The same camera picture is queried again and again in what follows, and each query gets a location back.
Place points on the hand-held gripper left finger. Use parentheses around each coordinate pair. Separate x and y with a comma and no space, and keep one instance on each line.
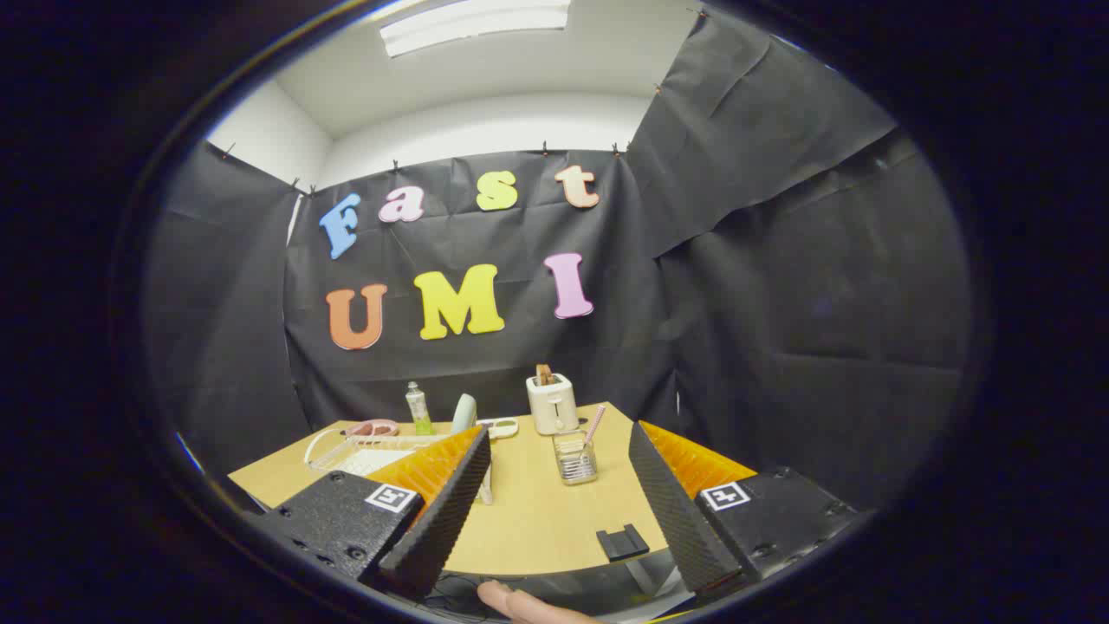
(442,520)

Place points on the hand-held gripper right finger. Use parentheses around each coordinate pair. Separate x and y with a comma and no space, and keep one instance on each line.
(680,520)

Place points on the pale green plate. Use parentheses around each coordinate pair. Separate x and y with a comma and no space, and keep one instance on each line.
(463,414)

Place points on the white divided snack dish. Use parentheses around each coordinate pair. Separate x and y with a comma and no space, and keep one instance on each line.
(502,427)

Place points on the pink oval dish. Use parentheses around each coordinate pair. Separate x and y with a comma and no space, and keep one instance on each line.
(377,428)

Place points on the black table clamp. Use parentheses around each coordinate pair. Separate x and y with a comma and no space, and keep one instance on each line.
(622,543)

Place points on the white quilted drying mat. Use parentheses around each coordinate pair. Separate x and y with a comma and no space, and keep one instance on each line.
(377,461)

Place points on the clear bottle with green liquid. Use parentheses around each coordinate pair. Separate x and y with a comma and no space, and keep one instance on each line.
(419,412)

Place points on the cream toaster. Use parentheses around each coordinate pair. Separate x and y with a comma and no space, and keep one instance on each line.
(552,407)

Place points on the slice of toast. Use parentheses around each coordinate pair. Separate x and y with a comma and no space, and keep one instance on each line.
(544,375)

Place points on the black backdrop cloth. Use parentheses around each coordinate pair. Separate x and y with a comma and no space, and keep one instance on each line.
(780,303)

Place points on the ceiling light panel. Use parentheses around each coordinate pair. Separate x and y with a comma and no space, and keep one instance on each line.
(476,22)

